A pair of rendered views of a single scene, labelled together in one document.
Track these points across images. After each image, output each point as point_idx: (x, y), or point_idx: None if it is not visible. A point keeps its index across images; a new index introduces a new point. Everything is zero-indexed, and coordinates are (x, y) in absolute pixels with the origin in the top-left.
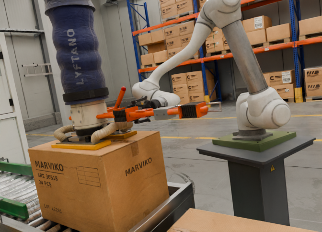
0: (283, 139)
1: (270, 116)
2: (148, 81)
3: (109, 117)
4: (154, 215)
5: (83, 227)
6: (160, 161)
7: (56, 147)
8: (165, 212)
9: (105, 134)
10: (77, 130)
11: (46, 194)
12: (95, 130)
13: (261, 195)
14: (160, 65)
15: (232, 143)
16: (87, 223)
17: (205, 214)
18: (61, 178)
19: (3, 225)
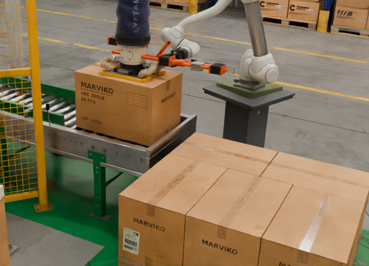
0: (272, 91)
1: (264, 76)
2: (177, 29)
3: (152, 60)
4: (174, 132)
5: (121, 135)
6: (179, 95)
7: (105, 75)
8: (179, 132)
9: (151, 73)
10: (124, 64)
11: (87, 109)
12: (138, 67)
13: (246, 131)
14: (189, 17)
15: (233, 88)
16: (126, 132)
17: (206, 136)
18: (108, 98)
19: (51, 128)
